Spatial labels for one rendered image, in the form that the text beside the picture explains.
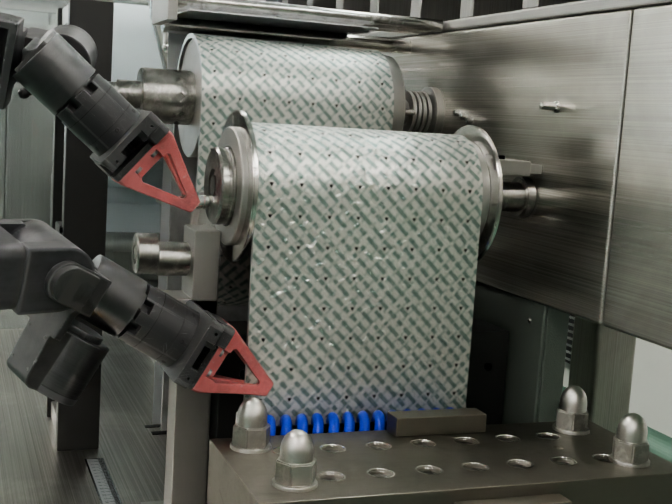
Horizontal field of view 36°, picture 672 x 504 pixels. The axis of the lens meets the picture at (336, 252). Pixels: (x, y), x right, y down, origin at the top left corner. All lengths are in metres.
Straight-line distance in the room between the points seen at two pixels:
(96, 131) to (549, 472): 0.51
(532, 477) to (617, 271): 0.22
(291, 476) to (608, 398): 0.60
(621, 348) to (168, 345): 0.62
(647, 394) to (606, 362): 3.50
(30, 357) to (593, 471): 0.50
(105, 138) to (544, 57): 0.47
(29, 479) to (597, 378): 0.68
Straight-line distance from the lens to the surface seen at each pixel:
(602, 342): 1.31
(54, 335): 0.90
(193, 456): 1.08
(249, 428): 0.91
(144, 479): 1.22
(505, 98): 1.19
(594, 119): 1.04
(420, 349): 1.04
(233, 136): 0.99
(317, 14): 1.29
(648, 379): 4.81
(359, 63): 1.26
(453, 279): 1.04
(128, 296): 0.91
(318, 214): 0.97
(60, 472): 1.25
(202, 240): 1.02
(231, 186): 0.97
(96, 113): 0.97
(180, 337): 0.93
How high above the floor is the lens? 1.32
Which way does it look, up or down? 7 degrees down
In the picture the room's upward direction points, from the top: 4 degrees clockwise
